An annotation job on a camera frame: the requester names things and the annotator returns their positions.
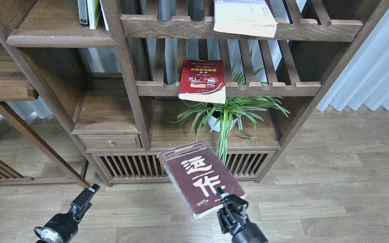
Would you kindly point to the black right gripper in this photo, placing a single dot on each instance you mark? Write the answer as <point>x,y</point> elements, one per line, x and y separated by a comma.
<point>233,219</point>

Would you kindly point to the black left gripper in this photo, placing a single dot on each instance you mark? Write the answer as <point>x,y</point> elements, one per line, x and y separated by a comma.
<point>63,227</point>

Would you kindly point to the dark red Chinese book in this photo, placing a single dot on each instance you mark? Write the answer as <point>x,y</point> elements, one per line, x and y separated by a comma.
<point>196,172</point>

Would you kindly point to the brass drawer knob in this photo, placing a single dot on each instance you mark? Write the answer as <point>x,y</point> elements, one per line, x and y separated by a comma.
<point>111,143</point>

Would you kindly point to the white plant pot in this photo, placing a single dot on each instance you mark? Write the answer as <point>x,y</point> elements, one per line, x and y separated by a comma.
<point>215,124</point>

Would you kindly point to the dark wooden bookshelf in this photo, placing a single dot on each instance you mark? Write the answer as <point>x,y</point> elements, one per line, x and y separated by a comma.
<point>123,84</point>

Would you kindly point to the spider plant leaves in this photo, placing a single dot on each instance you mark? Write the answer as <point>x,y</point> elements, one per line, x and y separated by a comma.
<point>233,106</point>

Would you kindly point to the red paperback book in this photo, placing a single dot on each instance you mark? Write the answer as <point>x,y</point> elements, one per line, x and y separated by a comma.
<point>203,81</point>

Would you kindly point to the white open book top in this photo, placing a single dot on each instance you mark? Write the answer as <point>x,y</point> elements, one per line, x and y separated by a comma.
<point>249,17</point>

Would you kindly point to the dark spine upright book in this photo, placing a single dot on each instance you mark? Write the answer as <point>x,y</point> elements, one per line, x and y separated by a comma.
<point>83,13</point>

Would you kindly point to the white curtain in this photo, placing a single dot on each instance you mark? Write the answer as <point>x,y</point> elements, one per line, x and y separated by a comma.
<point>365,80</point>

